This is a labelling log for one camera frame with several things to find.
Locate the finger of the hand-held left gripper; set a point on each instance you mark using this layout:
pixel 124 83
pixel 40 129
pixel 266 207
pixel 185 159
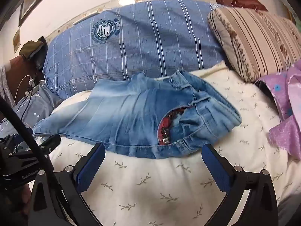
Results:
pixel 52 142

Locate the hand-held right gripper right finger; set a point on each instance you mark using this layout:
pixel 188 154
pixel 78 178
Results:
pixel 217 169

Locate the purple blanket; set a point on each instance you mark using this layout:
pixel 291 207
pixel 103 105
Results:
pixel 289 127

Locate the beige knitted cloth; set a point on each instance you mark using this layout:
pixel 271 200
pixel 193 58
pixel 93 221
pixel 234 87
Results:
pixel 256 42

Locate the light blue star-print cloth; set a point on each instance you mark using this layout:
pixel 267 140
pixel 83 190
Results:
pixel 40 103

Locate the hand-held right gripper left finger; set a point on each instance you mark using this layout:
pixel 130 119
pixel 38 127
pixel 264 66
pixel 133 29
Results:
pixel 91 167

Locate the maroon cloth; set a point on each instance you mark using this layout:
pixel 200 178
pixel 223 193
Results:
pixel 239 1

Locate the cream leaf-print bed sheet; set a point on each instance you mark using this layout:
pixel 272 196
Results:
pixel 152 181

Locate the small wall picture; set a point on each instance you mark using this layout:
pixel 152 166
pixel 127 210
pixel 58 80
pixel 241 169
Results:
pixel 17 40

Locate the blue denim pants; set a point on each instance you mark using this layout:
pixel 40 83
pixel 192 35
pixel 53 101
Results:
pixel 122 113

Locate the olive green cloth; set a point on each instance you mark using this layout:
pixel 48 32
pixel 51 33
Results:
pixel 29 48

